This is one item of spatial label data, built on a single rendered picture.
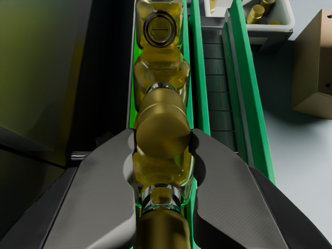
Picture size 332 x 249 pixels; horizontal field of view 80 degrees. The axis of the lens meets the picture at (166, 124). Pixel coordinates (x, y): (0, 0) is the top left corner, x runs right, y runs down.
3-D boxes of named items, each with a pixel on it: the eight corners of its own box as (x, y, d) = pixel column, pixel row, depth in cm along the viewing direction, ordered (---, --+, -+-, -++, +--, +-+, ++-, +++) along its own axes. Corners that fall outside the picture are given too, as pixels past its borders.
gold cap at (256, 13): (256, 17, 59) (264, 4, 55) (258, 26, 58) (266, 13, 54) (244, 17, 59) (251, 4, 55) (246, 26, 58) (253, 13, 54)
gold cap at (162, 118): (139, 87, 15) (132, 110, 11) (186, 88, 15) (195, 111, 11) (140, 129, 17) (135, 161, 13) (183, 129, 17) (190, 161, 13)
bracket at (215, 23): (184, 37, 50) (188, 13, 43) (222, 38, 50) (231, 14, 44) (185, 49, 49) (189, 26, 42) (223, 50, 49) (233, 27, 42)
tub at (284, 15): (196, 6, 62) (202, -23, 54) (267, 8, 63) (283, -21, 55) (200, 51, 56) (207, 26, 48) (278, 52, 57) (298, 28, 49)
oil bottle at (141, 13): (145, 5, 39) (131, -5, 20) (174, 5, 39) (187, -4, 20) (145, 36, 41) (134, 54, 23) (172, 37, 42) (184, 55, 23)
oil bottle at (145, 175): (143, 82, 33) (120, 169, 14) (177, 83, 33) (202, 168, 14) (144, 113, 35) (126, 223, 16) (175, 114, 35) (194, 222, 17)
